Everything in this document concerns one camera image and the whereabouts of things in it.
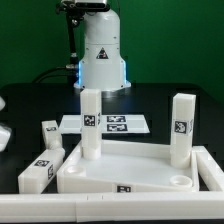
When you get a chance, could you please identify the white desk top tray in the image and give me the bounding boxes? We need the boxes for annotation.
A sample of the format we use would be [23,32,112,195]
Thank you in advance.
[57,140,199,193]

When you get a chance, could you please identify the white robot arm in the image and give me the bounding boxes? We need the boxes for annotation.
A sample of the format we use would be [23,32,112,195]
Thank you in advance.
[56,0,131,97]

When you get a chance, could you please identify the white marker sheet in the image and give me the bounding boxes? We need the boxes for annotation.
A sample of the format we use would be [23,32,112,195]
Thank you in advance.
[59,115,150,134]

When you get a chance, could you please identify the white right fence bar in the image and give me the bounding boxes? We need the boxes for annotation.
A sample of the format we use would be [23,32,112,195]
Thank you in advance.
[193,146,224,192]

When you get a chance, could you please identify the white fence bar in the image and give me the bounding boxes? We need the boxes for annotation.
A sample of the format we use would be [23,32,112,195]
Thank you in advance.
[0,191,224,223]
[193,146,224,192]

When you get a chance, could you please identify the white front fence bar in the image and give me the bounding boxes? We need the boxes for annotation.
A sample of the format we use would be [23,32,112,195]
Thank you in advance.
[0,191,224,223]

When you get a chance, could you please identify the black cables behind base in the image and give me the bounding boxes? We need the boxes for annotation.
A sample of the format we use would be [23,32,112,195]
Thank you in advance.
[32,64,81,84]

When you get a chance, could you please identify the black camera on stand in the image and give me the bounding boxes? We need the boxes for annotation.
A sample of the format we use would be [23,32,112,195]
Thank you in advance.
[55,0,111,84]

